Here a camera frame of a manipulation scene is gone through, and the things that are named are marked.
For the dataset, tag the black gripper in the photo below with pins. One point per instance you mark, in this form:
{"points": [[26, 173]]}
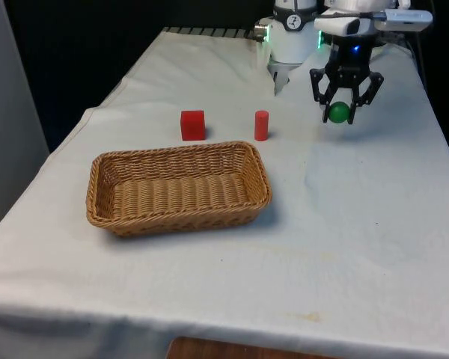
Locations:
{"points": [[353, 56]]}

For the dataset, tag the green ball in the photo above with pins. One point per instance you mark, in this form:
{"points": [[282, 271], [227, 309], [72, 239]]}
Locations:
{"points": [[338, 112]]}

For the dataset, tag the red cylinder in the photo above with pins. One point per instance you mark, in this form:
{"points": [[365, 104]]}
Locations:
{"points": [[261, 126]]}

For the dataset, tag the wicker basket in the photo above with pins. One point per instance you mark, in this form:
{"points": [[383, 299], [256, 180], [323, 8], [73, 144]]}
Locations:
{"points": [[179, 190]]}

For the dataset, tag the red cube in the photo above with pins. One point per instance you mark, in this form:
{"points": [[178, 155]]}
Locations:
{"points": [[192, 125]]}

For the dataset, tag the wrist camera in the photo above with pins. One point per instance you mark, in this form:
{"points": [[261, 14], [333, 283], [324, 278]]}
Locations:
{"points": [[404, 18]]}

